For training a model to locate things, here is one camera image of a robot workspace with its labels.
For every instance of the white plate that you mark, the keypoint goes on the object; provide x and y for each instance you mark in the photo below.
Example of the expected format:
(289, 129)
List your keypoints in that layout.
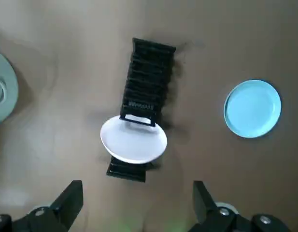
(134, 145)

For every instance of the black dish rack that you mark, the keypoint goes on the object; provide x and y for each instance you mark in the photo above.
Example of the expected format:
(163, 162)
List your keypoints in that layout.
(148, 72)

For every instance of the light blue plate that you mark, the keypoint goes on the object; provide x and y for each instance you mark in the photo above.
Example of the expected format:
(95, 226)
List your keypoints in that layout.
(252, 108)

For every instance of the stainless steel pot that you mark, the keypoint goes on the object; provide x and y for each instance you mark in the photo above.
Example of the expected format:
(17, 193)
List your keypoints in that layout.
(6, 72)

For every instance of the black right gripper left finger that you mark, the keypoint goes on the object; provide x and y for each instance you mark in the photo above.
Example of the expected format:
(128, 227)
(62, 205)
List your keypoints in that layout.
(42, 220)

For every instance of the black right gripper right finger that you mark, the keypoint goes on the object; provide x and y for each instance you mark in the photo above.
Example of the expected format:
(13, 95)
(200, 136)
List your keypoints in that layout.
(223, 222)

